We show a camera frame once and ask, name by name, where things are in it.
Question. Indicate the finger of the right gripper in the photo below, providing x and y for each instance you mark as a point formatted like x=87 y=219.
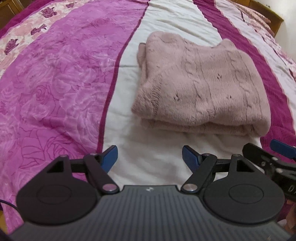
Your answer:
x=283 y=149
x=258 y=156

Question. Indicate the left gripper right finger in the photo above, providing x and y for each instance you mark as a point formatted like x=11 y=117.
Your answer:
x=232 y=189

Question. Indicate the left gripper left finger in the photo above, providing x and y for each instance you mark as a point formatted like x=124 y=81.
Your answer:
x=67 y=189

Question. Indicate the pink knitted cardigan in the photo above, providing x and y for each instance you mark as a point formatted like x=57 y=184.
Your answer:
x=190 y=88

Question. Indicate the magenta striped floral bedspread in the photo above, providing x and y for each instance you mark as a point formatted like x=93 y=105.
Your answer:
x=69 y=75

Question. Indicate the long wooden drawer cabinet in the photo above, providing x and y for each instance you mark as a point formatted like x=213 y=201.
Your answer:
x=261 y=14

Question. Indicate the dark wooden headboard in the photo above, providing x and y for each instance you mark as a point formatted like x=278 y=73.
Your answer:
x=10 y=8

